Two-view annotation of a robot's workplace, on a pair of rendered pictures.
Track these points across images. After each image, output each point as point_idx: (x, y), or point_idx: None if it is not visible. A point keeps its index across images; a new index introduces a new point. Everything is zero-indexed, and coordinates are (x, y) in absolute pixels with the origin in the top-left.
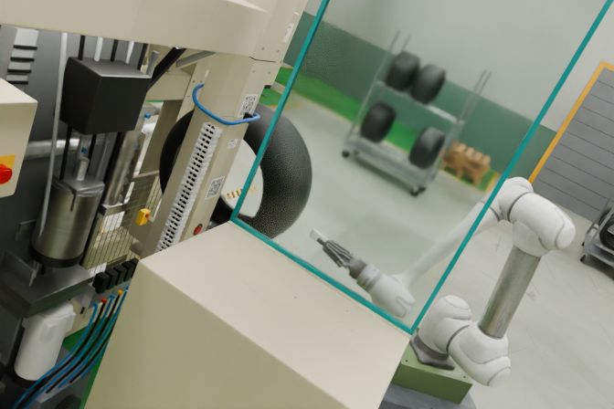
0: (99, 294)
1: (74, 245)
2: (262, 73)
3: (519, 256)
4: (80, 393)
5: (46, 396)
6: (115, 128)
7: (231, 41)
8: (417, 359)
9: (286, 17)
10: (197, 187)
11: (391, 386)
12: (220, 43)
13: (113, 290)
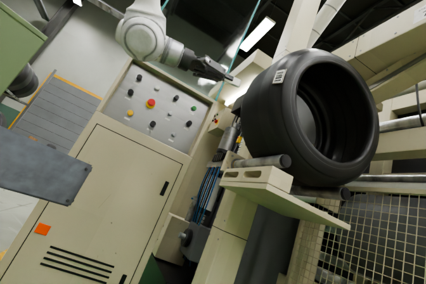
0: (213, 164)
1: (219, 143)
2: (278, 58)
3: None
4: (193, 241)
5: (193, 221)
6: (236, 108)
7: (245, 64)
8: None
9: (286, 36)
10: None
11: None
12: (242, 68)
13: (216, 166)
